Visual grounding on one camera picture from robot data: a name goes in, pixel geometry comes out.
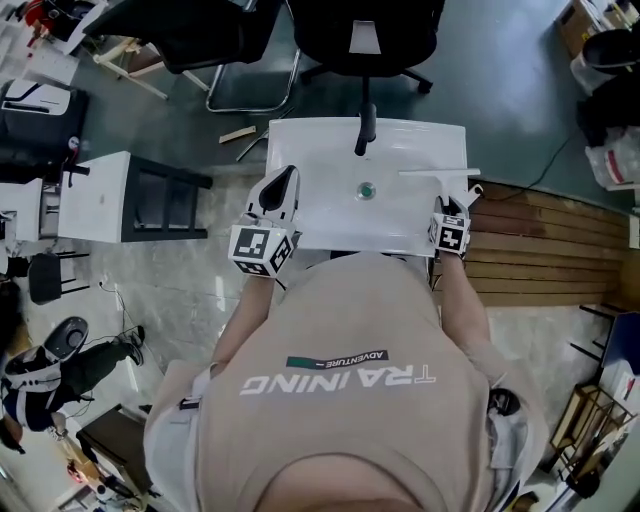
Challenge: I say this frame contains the black sink faucet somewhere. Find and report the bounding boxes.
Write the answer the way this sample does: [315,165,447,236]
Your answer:
[353,101,378,157]

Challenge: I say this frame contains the open cardboard box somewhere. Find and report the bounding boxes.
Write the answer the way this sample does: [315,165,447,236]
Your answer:
[553,0,610,60]

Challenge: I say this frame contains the person's right forearm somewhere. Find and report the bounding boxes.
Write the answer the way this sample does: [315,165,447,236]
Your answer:
[436,253,495,354]

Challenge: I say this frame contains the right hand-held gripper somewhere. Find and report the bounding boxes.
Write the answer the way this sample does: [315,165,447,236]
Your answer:
[427,195,472,259]

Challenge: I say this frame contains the clear plastic bag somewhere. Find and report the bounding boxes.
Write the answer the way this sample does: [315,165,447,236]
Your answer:
[583,126,640,192]

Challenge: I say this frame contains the black round bin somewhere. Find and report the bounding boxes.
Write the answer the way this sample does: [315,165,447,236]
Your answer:
[581,28,640,72]

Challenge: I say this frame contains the white squeegee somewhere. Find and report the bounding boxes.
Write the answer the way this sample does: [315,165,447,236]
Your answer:
[398,167,483,204]

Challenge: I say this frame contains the white sink basin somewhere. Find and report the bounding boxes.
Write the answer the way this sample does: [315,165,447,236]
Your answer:
[264,116,469,259]

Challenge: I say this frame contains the wooden frame rack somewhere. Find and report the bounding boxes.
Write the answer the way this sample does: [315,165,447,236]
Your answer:
[548,382,637,482]

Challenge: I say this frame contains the black mesh chair chrome base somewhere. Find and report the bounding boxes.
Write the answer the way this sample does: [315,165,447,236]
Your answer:
[83,0,302,114]

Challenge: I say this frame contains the wooden slat deck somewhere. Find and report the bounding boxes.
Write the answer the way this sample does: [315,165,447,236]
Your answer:
[431,181,632,309]

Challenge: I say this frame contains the black stool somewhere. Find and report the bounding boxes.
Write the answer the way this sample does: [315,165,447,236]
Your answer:
[26,249,92,307]

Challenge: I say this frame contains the thin floor cable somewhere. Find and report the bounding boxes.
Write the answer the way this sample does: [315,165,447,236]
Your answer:
[96,281,147,352]

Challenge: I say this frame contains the light wooden chair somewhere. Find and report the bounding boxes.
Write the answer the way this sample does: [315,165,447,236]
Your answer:
[91,38,211,102]

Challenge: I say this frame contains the grey backpack strap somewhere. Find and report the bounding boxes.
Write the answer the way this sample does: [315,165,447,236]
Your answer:
[178,361,222,413]
[486,387,530,472]

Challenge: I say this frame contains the person's beige shirt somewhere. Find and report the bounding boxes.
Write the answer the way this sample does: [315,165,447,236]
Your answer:
[143,249,549,512]

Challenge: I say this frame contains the dark wooden table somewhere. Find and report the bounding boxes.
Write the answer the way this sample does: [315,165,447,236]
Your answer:
[74,406,157,497]

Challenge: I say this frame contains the black office chair with headrest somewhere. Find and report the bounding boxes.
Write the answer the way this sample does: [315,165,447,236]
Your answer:
[286,0,447,95]

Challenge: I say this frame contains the wooden stick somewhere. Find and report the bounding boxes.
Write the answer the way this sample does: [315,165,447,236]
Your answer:
[218,126,258,146]

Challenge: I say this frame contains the black bag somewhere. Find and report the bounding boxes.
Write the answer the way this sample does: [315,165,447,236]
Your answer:
[576,69,640,149]

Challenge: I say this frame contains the blue chair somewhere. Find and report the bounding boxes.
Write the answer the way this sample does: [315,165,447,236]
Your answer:
[568,303,640,382]

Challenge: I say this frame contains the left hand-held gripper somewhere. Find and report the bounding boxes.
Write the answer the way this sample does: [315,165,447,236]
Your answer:
[228,165,301,279]

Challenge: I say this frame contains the black power cable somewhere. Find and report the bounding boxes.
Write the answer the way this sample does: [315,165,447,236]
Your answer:
[481,133,587,202]

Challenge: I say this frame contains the white side table black frame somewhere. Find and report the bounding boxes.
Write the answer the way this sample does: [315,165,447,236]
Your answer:
[58,150,214,244]

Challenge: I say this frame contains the round white table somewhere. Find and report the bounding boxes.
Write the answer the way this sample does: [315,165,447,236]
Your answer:
[48,0,110,57]

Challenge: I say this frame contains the person's left forearm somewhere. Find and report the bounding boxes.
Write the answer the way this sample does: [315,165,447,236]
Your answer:
[213,268,282,369]

